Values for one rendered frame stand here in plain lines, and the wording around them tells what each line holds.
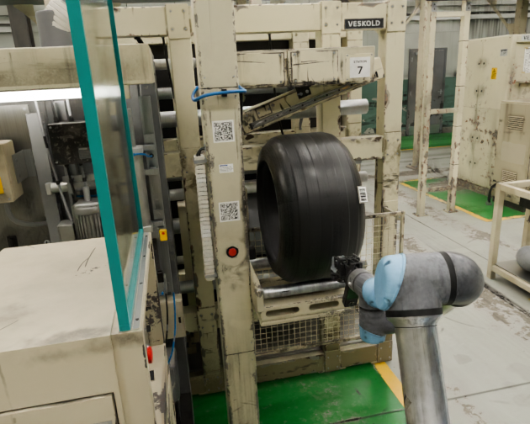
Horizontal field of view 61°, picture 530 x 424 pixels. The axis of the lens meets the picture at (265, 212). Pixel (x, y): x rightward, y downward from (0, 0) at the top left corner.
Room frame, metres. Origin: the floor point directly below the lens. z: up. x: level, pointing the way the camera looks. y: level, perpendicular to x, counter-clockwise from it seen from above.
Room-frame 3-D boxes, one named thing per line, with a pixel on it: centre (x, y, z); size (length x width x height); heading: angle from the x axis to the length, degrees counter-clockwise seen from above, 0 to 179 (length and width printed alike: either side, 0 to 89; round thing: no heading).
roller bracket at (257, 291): (1.66, 0.07, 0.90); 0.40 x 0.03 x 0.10; 11
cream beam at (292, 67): (2.01, -0.17, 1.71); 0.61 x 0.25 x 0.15; 101
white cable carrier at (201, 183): (1.58, 0.22, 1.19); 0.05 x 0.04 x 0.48; 11
